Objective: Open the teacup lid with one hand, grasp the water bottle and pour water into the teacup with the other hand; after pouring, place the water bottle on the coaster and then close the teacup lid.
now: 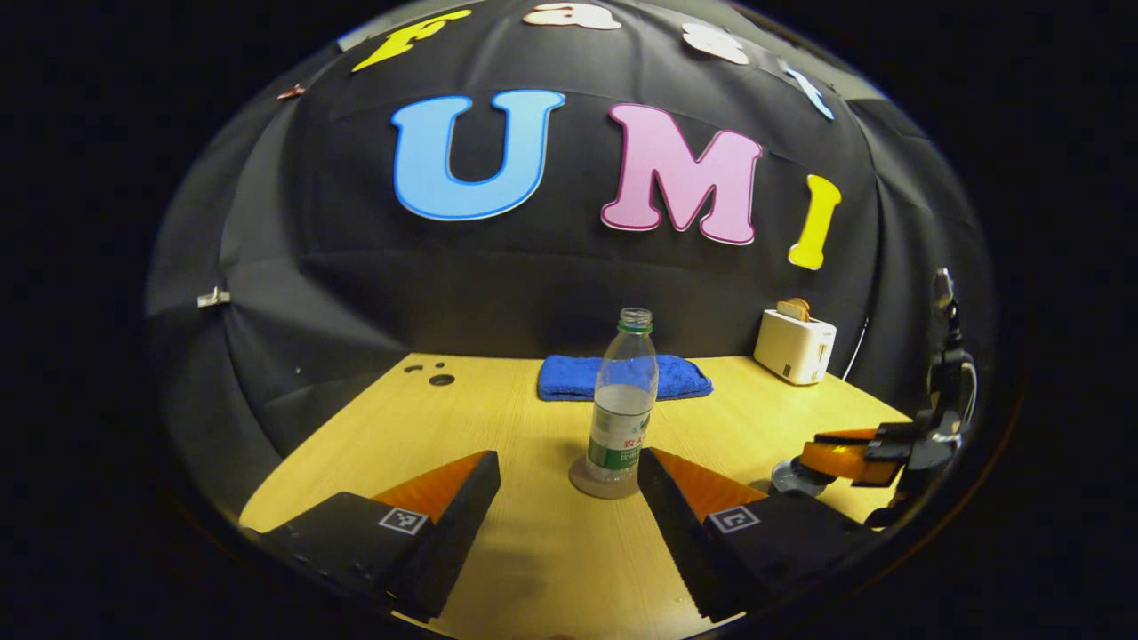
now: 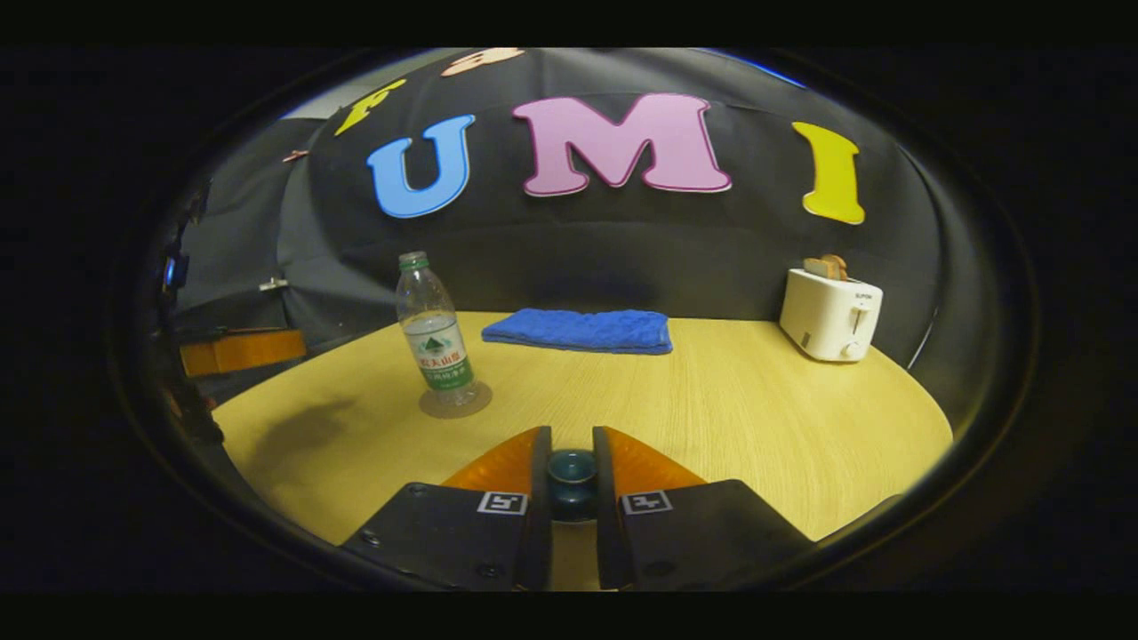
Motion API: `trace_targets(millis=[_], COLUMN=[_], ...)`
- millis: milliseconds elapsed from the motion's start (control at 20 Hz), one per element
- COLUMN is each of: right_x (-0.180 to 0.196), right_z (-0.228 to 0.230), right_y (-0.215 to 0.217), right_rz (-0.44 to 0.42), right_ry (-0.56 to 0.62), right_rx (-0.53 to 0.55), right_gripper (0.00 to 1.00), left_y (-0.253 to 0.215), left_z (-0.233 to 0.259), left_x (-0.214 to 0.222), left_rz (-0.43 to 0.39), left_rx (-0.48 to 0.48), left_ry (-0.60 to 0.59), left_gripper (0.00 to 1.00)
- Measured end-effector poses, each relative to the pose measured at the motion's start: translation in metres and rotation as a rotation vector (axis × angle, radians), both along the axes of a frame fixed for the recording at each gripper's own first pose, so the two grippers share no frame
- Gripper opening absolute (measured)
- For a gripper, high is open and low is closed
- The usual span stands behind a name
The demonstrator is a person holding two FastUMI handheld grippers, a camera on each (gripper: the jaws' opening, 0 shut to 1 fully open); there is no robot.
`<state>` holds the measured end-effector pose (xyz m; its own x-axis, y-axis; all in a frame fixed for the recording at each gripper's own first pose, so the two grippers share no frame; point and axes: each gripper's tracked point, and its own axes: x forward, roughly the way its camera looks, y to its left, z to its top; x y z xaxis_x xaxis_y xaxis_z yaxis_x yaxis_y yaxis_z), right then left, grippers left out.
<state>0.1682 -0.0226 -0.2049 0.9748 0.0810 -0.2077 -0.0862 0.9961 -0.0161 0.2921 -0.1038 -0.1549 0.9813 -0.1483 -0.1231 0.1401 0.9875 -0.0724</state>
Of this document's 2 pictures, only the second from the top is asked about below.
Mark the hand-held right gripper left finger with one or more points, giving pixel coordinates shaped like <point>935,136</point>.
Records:
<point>540,516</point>

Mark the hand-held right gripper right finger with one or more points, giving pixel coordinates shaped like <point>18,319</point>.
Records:
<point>606,524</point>

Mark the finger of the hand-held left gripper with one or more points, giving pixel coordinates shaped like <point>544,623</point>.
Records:
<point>249,351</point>

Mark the round brown coaster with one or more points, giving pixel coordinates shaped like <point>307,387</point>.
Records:
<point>476,404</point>

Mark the clear plastic water bottle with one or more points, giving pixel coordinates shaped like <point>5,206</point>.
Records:
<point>436,347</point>

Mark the white cloth clip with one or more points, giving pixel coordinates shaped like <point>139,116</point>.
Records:
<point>273,284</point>

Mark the blue folded towel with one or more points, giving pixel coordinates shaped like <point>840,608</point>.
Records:
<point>578,331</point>

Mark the copper cloth clip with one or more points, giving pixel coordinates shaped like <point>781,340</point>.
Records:
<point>293,156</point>

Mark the white toaster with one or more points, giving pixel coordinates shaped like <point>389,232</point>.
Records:
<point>827,320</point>

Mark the toast slice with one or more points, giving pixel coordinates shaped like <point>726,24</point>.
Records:
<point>827,267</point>

